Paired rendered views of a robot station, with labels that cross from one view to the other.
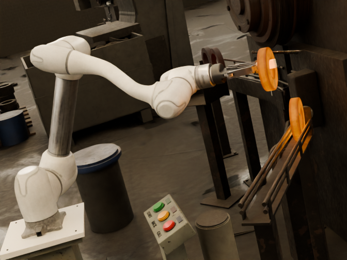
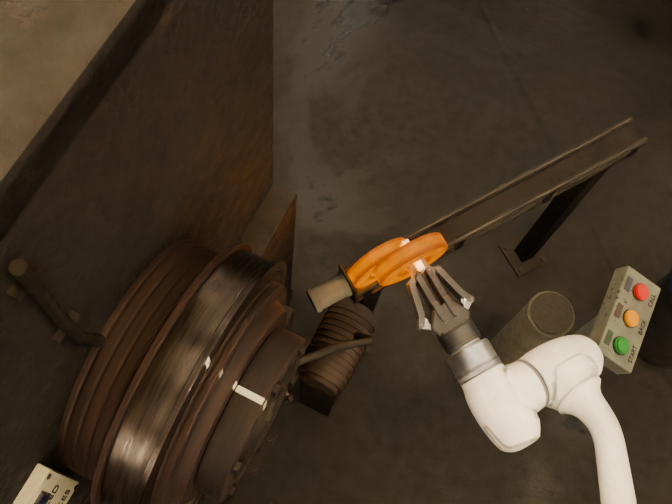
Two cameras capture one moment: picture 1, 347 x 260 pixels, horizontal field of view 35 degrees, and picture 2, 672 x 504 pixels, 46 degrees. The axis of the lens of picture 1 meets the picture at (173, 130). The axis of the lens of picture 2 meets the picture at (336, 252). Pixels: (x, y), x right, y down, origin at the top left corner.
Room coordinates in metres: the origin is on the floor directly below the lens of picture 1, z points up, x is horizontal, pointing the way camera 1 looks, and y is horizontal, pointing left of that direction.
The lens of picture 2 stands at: (2.54, -0.25, 2.39)
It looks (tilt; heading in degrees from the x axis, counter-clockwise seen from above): 68 degrees down; 206
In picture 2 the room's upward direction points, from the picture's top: 11 degrees clockwise
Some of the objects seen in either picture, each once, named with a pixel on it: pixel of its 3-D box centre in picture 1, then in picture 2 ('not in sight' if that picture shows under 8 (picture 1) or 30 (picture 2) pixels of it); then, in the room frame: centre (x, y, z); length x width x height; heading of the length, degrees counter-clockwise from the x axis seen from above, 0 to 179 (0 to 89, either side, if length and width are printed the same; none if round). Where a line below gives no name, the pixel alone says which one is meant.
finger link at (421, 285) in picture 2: (243, 68); (429, 299); (1.98, -0.30, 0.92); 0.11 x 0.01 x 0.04; 67
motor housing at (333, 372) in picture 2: (299, 207); (331, 365); (2.05, -0.43, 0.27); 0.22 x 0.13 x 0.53; 10
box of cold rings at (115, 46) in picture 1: (89, 83); not in sight; (4.98, 0.64, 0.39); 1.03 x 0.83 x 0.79; 104
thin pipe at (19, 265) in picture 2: not in sight; (60, 313); (2.47, -0.60, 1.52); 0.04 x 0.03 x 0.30; 10
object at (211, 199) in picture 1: (208, 140); not in sight; (2.85, -0.17, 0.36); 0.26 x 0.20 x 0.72; 45
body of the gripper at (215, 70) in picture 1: (225, 72); (453, 326); (1.99, -0.24, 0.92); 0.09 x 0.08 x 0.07; 65
